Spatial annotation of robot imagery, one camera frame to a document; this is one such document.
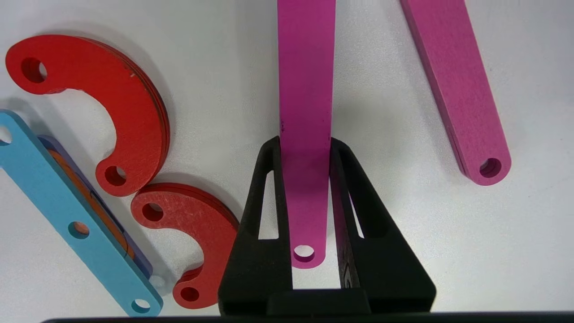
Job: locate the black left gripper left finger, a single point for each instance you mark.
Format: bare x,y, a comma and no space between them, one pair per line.
251,269

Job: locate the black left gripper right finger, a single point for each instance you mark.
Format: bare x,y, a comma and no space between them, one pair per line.
390,273

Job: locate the pink bar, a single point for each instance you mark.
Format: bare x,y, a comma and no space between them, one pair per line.
453,80
305,89

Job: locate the red curved C piece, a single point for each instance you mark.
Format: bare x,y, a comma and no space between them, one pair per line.
210,224
130,103

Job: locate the orange piece under blue bar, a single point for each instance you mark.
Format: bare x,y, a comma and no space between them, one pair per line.
144,265

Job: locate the orange flat bar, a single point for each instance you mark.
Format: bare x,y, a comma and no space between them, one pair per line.
74,177

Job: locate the cyan flat bar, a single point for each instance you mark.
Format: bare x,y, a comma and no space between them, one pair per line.
49,197

